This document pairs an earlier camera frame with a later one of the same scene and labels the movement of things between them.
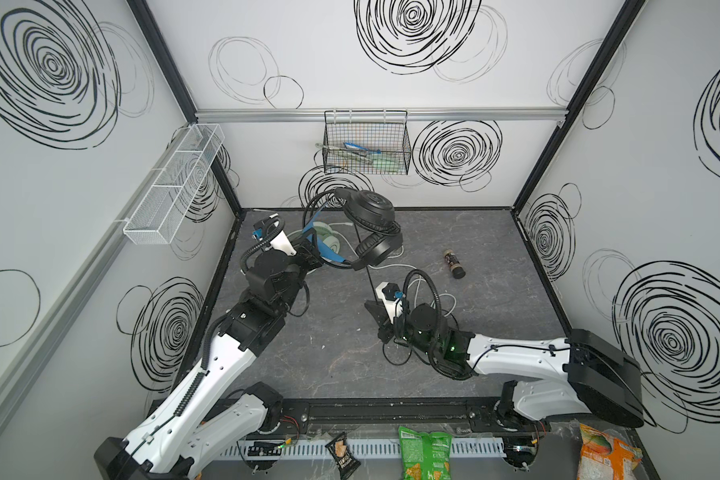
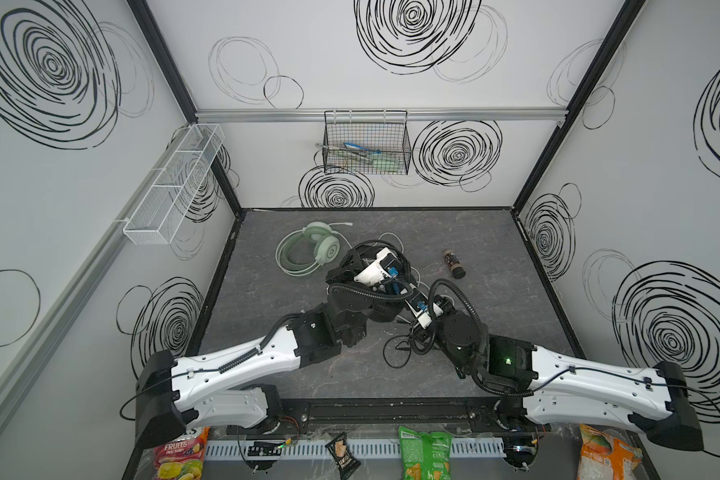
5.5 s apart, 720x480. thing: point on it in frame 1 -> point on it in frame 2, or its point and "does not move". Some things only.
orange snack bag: (603, 457) does not move
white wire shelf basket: (153, 220) does not move
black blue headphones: (378, 239) -> (340, 278)
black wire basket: (366, 142) does not move
